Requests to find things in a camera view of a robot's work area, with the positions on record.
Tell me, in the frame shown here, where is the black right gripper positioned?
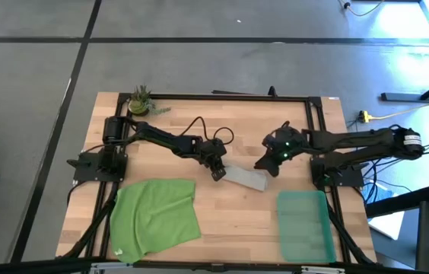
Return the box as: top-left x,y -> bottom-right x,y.
253,125 -> 309,178

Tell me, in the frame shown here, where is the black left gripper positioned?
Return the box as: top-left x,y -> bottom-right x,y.
198,137 -> 228,183

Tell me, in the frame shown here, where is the grey microfiber towel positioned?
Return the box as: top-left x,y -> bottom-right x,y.
222,164 -> 269,193

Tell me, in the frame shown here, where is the green microfiber towel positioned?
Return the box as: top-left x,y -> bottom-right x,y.
109,178 -> 202,264

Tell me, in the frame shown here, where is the teal plastic basket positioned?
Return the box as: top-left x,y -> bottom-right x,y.
277,190 -> 338,264

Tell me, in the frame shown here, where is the potted succulent plant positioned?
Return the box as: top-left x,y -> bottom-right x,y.
126,84 -> 172,117

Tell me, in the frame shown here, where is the white sheet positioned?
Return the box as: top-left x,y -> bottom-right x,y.
368,211 -> 405,241

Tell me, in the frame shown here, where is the black desk bar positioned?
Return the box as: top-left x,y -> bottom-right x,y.
366,184 -> 429,218

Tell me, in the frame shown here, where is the black desk foot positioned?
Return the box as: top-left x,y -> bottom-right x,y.
380,70 -> 429,103

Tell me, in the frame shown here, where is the black front beam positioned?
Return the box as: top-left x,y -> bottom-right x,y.
0,257 -> 429,274

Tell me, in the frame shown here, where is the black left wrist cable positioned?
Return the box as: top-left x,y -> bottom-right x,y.
179,116 -> 235,146

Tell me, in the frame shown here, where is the black aluminium table frame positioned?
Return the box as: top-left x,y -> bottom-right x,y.
56,92 -> 378,267

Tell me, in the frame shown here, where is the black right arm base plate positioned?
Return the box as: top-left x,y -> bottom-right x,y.
310,156 -> 366,188

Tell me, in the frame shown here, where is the yellow power plug with cable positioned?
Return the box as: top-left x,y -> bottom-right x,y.
357,93 -> 429,123

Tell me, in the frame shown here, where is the silver bracket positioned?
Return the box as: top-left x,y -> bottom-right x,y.
300,265 -> 347,274
88,262 -> 139,274

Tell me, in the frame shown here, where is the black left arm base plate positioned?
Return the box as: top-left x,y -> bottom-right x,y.
66,151 -> 129,183

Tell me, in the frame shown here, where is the tan cable with black plug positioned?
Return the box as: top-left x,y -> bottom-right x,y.
338,0 -> 386,18

